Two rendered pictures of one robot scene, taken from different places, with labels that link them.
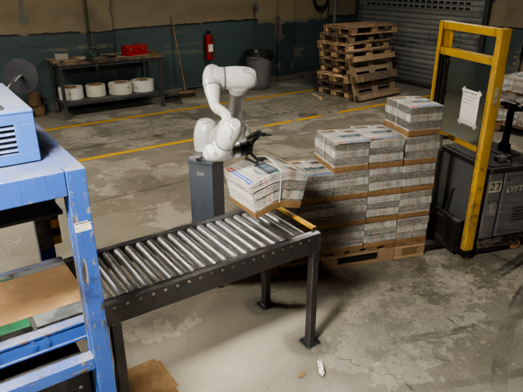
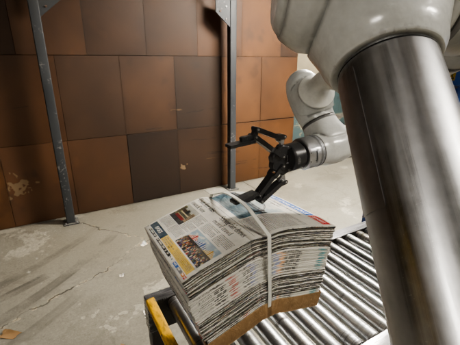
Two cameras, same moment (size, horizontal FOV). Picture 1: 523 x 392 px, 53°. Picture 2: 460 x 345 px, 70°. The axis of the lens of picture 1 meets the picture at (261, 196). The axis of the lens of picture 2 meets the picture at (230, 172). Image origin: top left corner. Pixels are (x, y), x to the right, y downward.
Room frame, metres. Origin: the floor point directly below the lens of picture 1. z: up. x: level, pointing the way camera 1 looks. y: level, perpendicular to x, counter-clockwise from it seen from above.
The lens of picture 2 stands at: (3.62, 0.02, 1.55)
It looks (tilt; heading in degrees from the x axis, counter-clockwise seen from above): 19 degrees down; 185
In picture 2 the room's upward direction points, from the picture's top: straight up
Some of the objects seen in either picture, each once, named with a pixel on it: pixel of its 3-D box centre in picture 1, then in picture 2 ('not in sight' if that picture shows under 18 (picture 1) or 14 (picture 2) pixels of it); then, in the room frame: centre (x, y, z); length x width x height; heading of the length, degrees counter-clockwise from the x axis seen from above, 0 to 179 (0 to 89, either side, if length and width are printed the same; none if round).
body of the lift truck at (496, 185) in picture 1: (482, 194); not in sight; (4.25, -1.96, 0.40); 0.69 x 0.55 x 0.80; 16
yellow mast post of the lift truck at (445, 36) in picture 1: (433, 125); not in sight; (4.46, -1.52, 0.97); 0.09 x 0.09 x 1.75; 16
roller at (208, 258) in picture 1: (198, 249); (346, 283); (2.58, 0.36, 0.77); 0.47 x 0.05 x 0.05; 34
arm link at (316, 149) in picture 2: (233, 149); (305, 152); (2.74, 0.15, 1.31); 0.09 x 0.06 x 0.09; 35
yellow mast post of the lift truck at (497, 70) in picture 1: (482, 148); not in sight; (3.82, -1.70, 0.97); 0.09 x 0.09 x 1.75; 16
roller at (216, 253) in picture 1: (208, 246); (333, 289); (2.62, 0.31, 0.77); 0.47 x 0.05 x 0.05; 34
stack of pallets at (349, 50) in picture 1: (356, 58); not in sight; (10.48, -1.86, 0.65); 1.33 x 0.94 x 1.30; 128
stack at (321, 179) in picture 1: (322, 213); not in sight; (3.81, -0.50, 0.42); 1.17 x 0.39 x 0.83; 106
